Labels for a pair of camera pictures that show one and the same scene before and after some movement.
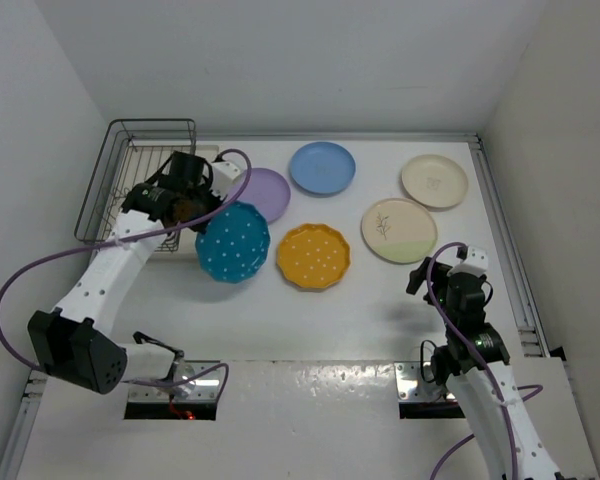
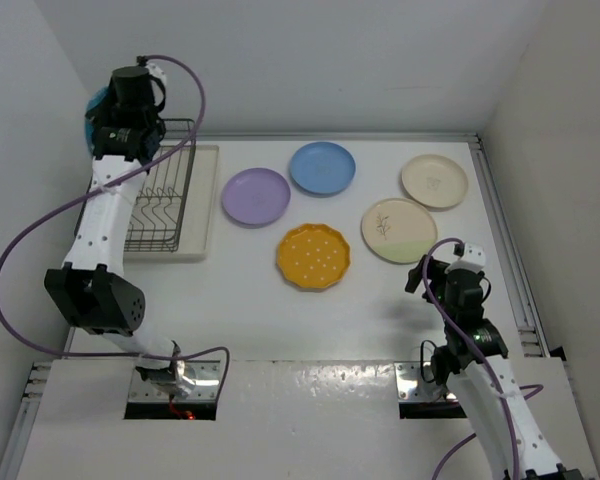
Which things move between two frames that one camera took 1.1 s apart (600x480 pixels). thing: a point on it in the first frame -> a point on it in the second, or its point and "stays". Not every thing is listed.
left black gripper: [205, 186] -> [99, 117]
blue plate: [322, 168] stays
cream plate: [434, 181] stays
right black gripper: [416, 277] stays
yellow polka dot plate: [313, 255] stays
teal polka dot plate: [235, 244] -> [95, 102]
